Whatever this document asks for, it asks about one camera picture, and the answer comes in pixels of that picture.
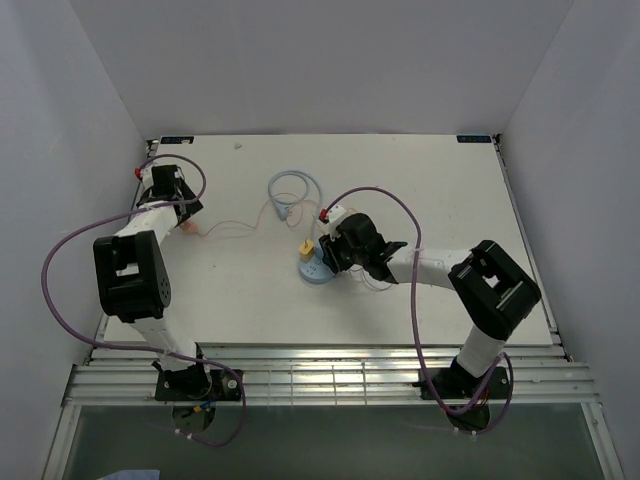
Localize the light blue charging cable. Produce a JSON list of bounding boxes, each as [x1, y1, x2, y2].
[[352, 267, 401, 295]]

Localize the pink charging cable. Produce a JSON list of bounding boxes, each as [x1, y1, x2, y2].
[[197, 197, 321, 240]]

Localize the round blue power socket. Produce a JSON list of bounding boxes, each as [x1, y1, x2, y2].
[[298, 255, 336, 285]]

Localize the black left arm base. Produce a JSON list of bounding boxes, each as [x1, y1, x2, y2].
[[153, 364, 244, 440]]

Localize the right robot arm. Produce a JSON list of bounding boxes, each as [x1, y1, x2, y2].
[[319, 207, 542, 397]]

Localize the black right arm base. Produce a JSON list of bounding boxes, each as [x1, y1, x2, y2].
[[429, 365, 512, 434]]

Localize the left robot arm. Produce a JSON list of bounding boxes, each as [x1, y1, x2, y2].
[[93, 165, 212, 400]]

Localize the yellow charger plug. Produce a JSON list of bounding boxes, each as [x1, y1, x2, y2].
[[298, 238, 315, 263]]

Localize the left blue corner label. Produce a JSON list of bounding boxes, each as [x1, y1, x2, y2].
[[160, 136, 194, 145]]

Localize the blue corner label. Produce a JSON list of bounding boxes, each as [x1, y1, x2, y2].
[[160, 136, 194, 145], [456, 135, 492, 144]]

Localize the right blue corner label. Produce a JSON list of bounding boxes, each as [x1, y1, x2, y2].
[[456, 135, 492, 144]]

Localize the blue cloth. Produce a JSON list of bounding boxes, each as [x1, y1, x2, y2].
[[104, 469, 160, 480]]

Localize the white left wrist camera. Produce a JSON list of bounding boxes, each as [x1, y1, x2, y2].
[[134, 165, 154, 190]]

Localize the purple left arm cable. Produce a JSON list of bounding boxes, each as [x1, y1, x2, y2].
[[41, 153, 247, 448]]

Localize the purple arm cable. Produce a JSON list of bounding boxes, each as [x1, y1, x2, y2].
[[41, 153, 247, 448], [324, 186, 514, 436]]

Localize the thick blue socket cord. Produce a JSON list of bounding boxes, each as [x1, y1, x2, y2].
[[267, 170, 324, 216]]

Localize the blue three-pin wall plug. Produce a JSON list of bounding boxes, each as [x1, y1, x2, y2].
[[274, 202, 292, 221]]

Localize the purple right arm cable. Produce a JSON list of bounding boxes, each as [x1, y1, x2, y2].
[[324, 186, 514, 436]]

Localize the aluminium table edge rail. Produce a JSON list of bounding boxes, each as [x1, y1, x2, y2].
[[64, 345, 600, 407]]

